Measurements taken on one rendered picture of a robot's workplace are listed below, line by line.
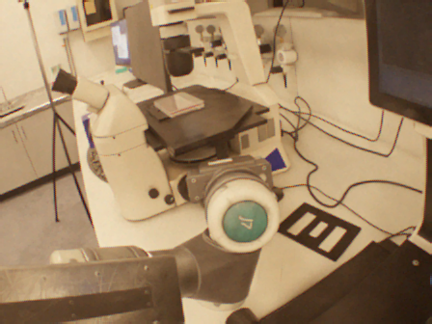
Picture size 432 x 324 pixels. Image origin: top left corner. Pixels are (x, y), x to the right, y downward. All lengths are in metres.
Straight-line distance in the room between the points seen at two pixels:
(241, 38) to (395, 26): 0.52
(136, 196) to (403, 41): 0.59
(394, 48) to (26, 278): 0.37
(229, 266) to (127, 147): 0.36
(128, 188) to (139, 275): 0.44
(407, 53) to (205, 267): 0.31
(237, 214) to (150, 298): 0.13
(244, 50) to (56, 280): 0.67
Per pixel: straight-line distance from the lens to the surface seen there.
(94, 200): 0.87
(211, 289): 0.36
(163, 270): 0.26
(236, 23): 0.75
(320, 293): 0.43
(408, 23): 0.30
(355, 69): 0.99
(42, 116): 2.76
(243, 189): 0.31
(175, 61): 0.69
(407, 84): 0.31
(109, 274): 0.24
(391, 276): 0.43
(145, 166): 0.65
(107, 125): 0.61
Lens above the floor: 1.18
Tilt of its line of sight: 29 degrees down
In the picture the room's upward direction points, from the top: 10 degrees counter-clockwise
